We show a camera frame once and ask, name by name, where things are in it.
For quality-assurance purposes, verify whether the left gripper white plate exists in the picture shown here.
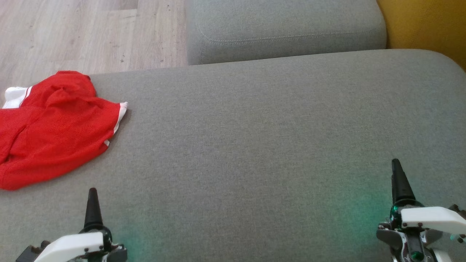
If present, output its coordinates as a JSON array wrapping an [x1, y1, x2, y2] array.
[[35, 188, 128, 262]]

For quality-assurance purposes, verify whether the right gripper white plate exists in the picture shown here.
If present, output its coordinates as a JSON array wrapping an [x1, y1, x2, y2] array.
[[376, 159, 466, 262]]

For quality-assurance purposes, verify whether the red jersey white striped collar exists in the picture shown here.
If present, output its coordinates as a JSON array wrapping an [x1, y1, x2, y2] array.
[[0, 71, 129, 191]]

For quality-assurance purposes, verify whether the grey sofa seat cushion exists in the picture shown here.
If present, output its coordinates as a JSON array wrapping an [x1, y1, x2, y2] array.
[[0, 49, 466, 262]]

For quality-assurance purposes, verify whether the mustard yellow panel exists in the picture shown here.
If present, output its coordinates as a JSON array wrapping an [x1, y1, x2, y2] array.
[[376, 0, 466, 71]]

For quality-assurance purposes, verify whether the grey sofa side cushion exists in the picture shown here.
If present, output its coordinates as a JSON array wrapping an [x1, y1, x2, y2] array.
[[185, 0, 387, 66]]

